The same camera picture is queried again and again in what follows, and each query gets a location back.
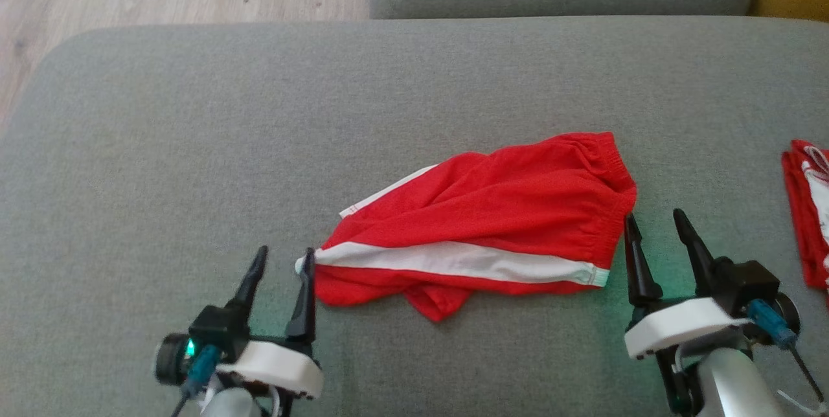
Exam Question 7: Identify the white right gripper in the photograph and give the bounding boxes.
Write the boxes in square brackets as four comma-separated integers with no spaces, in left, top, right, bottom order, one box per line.
[624,208,752,416]

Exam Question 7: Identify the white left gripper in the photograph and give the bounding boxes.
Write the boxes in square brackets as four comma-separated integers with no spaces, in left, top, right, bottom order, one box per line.
[217,245,324,417]

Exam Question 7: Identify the red shorts with white panels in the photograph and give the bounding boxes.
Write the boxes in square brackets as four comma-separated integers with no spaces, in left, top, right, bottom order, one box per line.
[780,139,829,308]

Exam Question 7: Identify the red mesh shorts white stripe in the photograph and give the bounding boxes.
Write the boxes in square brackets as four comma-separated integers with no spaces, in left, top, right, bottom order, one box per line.
[295,131,639,322]

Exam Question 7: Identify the grey sofa seat cushion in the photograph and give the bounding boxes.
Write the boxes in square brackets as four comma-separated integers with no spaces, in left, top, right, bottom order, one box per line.
[0,16,829,417]

